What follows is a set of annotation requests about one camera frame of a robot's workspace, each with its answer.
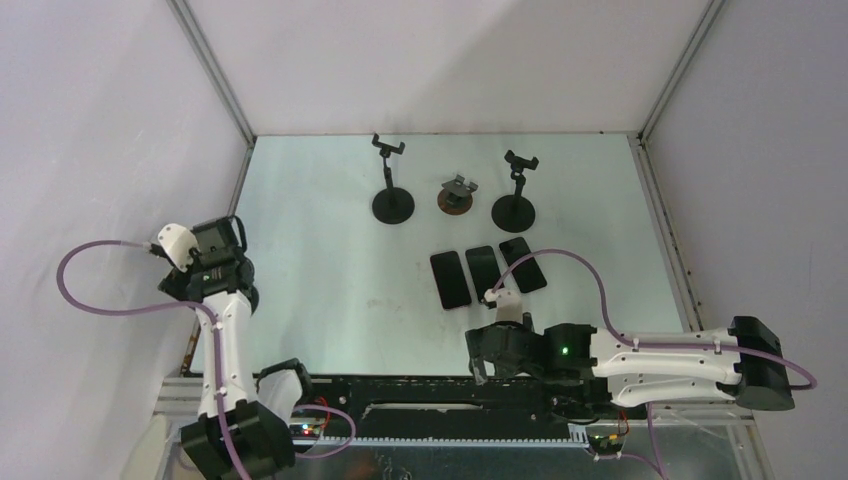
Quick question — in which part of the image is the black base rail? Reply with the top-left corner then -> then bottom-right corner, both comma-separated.
296,375 -> 645,438

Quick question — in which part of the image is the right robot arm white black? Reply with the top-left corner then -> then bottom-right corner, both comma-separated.
465,316 -> 795,418

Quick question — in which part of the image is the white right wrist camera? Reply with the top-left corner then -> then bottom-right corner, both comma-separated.
483,288 -> 524,327

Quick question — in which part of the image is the black smartphone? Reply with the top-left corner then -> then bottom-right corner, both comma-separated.
498,237 -> 548,294

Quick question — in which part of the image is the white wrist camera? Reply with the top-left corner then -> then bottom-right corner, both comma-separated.
483,288 -> 524,327
147,223 -> 199,273

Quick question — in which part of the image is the grey cable duct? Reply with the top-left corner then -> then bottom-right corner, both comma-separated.
295,425 -> 599,448

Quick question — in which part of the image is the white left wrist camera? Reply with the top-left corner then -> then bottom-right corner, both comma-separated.
147,223 -> 199,273

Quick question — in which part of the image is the black round-base phone stand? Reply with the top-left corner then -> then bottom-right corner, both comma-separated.
491,150 -> 539,233

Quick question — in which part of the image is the small teal phone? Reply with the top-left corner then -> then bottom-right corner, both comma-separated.
465,246 -> 501,303

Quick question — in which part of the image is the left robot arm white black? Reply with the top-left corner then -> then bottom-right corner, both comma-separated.
157,216 -> 316,479

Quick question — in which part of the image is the brown round phone stand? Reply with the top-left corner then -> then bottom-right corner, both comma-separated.
437,174 -> 479,216

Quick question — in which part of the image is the black phone pink case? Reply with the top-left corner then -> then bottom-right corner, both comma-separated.
429,251 -> 472,310

